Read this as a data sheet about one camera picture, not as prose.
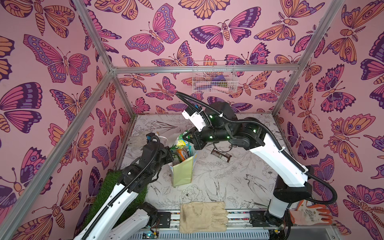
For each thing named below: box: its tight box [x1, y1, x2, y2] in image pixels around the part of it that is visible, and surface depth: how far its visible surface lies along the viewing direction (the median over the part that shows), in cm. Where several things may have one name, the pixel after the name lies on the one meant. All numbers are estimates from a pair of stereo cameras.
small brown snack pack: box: [211, 150, 233, 163], surface depth 98 cm
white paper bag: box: [169, 150, 198, 187], surface depth 71 cm
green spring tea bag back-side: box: [176, 133, 188, 149], surface depth 58 cm
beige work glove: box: [179, 202, 229, 234], surface depth 76 cm
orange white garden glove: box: [289, 200, 333, 226], surface depth 75 cm
